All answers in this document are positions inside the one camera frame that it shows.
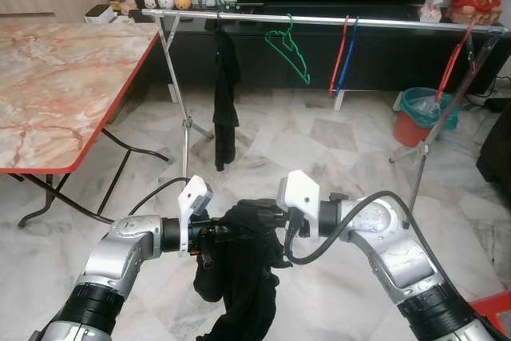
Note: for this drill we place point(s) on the black jacket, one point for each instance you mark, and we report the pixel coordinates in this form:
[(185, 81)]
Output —
[(239, 293)]

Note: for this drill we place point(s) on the green plastic hanger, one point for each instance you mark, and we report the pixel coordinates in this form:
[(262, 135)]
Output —
[(300, 61)]

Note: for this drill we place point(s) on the red plastic hanger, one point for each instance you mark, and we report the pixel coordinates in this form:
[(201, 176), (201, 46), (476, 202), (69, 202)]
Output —
[(453, 65), (339, 55)]

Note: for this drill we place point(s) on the blue plastic hanger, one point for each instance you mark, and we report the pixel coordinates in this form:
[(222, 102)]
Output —
[(348, 55)]

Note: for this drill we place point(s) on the black hanging garment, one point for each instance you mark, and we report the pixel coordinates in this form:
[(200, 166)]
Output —
[(226, 101)]

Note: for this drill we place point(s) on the red bin teal liner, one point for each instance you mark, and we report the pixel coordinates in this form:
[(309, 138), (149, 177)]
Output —
[(411, 125)]

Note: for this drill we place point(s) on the black TV console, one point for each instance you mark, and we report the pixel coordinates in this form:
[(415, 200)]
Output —
[(383, 53)]

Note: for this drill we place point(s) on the silver clothes rack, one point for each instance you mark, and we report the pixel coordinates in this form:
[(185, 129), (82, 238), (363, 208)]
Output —
[(255, 17)]

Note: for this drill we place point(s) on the red plastic stool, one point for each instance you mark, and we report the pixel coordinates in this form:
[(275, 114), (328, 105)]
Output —
[(495, 303)]

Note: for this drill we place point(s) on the marble top folding table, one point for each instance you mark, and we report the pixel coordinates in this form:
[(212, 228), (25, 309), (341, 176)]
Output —
[(64, 85)]

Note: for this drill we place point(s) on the white tissue box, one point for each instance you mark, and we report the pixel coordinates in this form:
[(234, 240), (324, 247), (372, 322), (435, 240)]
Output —
[(431, 12)]

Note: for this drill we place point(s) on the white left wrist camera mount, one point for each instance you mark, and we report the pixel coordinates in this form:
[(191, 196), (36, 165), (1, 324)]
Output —
[(194, 213)]

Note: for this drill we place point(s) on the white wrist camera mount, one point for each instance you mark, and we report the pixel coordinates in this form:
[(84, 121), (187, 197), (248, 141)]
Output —
[(299, 193), (194, 213)]

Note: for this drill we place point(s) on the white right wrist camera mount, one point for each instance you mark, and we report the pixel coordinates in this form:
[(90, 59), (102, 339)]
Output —
[(299, 193)]

